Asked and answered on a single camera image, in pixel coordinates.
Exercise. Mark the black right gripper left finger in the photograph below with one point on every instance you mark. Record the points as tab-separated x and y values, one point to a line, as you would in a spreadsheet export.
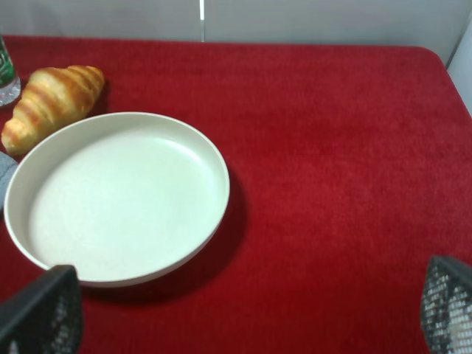
46	316

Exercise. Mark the cream shallow bowl plate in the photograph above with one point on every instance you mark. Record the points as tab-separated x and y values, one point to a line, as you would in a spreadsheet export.
124	198

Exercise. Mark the golden striped croissant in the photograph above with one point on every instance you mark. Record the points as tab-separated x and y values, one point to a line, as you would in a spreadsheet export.
52	99

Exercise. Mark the clear plastic water bottle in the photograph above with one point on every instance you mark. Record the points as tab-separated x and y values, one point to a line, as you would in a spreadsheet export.
10	82

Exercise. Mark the folded grey towel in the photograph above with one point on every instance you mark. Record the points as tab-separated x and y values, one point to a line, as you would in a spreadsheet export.
7	168

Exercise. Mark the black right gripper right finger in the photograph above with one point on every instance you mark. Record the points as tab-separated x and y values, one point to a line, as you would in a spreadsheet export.
445	308

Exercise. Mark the red tablecloth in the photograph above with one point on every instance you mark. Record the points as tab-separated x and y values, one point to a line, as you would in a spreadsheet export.
350	167

